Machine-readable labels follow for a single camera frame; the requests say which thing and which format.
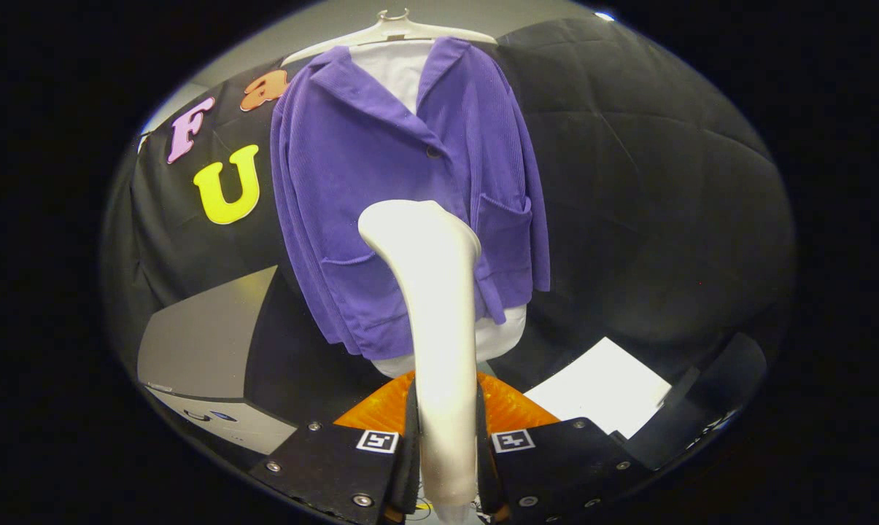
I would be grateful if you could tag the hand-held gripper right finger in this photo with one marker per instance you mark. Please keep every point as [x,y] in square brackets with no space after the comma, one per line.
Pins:
[563,467]

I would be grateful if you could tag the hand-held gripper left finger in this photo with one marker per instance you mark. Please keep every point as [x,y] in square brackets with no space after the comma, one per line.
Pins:
[337,467]

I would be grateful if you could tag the white garment steamer head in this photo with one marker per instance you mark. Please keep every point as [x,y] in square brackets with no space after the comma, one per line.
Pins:
[439,328]

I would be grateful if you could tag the cream plastic clothes hanger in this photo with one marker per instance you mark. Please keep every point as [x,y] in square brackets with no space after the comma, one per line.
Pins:
[388,30]

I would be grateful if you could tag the white floor sheet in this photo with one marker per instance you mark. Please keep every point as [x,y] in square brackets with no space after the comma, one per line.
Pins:
[599,386]

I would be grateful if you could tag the dark bulky object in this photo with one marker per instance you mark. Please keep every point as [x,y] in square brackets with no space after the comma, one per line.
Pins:
[709,394]

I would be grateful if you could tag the grey metal cabinet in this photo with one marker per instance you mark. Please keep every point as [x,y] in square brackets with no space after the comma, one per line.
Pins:
[198,343]

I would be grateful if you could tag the white undershirt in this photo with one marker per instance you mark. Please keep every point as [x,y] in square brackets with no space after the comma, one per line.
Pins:
[399,73]

